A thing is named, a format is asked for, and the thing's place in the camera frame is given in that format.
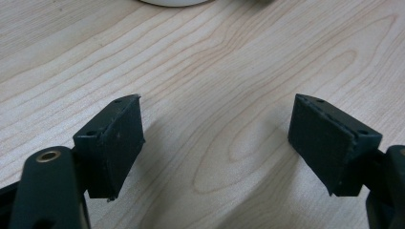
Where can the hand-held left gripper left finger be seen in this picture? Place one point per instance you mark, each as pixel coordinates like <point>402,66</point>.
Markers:
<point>111,152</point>

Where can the white round dish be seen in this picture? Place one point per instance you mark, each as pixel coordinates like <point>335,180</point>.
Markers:
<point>174,2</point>

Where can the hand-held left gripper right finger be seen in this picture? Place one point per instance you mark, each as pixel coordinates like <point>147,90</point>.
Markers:
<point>331,149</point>

